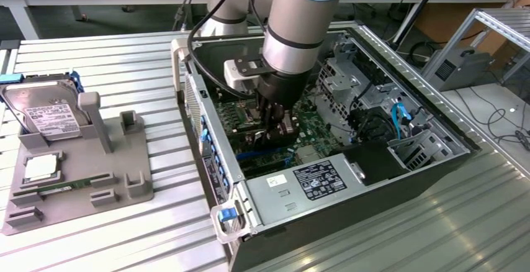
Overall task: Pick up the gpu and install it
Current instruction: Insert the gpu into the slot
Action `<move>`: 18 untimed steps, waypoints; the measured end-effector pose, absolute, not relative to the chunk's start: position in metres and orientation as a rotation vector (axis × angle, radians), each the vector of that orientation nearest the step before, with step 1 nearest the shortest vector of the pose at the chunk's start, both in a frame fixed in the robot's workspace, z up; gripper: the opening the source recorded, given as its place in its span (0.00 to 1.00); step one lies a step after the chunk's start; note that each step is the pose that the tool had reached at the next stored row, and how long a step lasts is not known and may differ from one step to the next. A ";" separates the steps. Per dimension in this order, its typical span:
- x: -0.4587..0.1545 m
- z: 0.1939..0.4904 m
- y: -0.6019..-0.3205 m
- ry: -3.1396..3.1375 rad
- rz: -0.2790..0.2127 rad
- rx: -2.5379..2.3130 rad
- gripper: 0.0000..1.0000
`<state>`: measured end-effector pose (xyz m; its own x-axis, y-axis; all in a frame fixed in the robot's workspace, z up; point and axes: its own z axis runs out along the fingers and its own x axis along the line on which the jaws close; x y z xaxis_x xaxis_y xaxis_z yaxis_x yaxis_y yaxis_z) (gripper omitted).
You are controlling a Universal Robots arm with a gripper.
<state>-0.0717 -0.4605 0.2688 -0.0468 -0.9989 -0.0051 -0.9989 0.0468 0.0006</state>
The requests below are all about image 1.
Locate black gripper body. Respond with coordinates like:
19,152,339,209
256,70,310,113

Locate green motherboard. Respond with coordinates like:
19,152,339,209
213,91,345,177

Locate silver chipset heatsink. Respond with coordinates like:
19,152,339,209
294,147,322,163

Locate blue expansion slot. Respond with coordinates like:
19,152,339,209
234,147,286,161

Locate metal disk bay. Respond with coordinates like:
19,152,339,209
317,57,399,121

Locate grey power supply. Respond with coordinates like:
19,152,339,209
242,152,368,227

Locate black and silver PC case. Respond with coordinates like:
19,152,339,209
169,25,484,272

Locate black tripod pole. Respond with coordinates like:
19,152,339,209
389,0,447,45

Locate grey plastic parts rack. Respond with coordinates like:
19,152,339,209
1,91,156,236

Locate green RAM stick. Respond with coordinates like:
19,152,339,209
38,178,105,197

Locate hard disk with blue caddy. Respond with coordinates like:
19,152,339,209
0,71,90,143

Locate silver CPU chip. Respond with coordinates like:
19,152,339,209
22,155,59,182

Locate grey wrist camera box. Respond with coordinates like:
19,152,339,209
221,59,269,95

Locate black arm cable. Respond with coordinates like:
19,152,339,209
185,0,265,99

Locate blue wire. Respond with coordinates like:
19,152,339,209
389,102,415,140

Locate aluminium profile frame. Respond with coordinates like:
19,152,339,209
420,7,530,84

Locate black floor cables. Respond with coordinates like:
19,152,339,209
473,106,530,152

